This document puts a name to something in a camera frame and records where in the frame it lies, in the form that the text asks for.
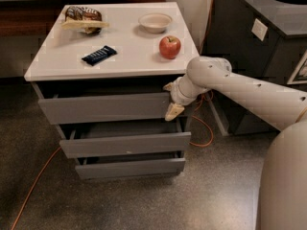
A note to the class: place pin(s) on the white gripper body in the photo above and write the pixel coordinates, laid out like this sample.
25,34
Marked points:
177,95

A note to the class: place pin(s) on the grey top drawer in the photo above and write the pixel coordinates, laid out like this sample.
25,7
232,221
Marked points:
91,101

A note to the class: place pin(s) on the grey drawer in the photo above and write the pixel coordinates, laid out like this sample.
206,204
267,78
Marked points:
130,166
91,101
125,138

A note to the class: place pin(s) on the red apple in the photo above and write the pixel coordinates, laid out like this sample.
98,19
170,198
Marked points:
169,46

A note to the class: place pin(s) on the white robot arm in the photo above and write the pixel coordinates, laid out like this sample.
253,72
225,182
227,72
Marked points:
282,203

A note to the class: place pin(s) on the grey bottom drawer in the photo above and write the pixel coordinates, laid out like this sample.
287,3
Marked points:
130,166

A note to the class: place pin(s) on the white grey drawer cabinet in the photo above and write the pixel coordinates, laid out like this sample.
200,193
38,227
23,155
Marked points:
60,58

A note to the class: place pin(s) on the grey middle drawer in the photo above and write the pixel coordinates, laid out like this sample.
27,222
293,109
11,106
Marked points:
125,138

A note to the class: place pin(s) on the white paper bowl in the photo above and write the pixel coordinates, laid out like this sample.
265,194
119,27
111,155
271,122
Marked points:
155,23

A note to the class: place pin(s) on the dark blue snack bar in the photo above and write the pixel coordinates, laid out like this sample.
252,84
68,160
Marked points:
99,55

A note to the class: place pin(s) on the white label on bin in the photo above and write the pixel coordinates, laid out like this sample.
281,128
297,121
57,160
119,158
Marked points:
259,29

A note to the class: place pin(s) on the black trash bin cabinet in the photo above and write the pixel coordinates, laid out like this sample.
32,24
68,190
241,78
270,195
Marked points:
275,58

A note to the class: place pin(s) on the brown chip bag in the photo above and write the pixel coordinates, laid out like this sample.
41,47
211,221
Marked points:
83,18

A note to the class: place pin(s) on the dark wooden bench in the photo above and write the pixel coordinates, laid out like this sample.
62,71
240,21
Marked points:
37,17

